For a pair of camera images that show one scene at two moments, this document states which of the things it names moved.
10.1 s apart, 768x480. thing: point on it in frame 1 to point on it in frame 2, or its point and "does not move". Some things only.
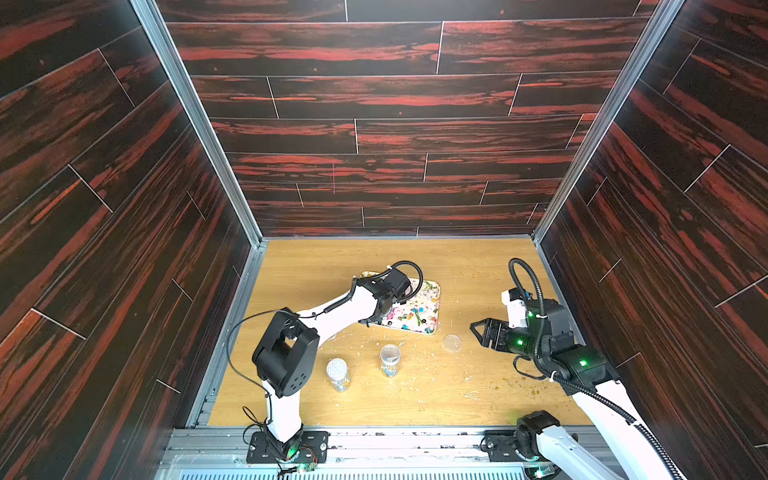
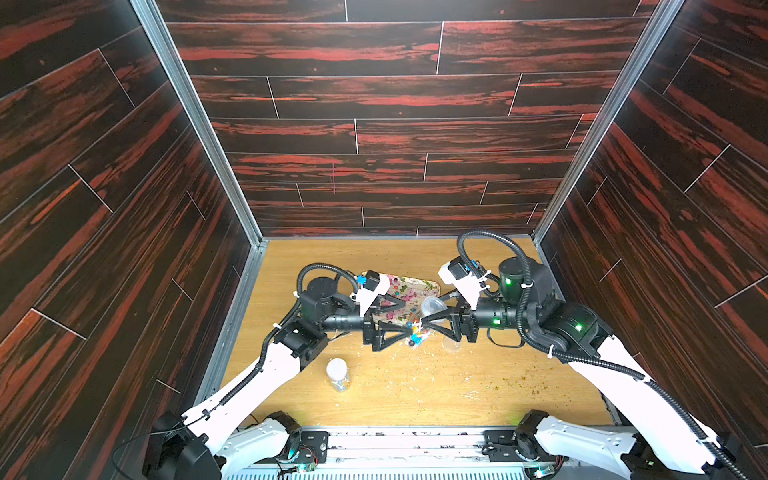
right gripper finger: (489, 337) to (444, 332)
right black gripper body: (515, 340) to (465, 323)
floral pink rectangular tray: (416, 313) does not move
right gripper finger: (490, 330) to (440, 314)
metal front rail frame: (394, 453) does not move
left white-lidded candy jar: (338, 372) does not move
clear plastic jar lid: (452, 342) does not move
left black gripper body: (378, 319) to (366, 329)
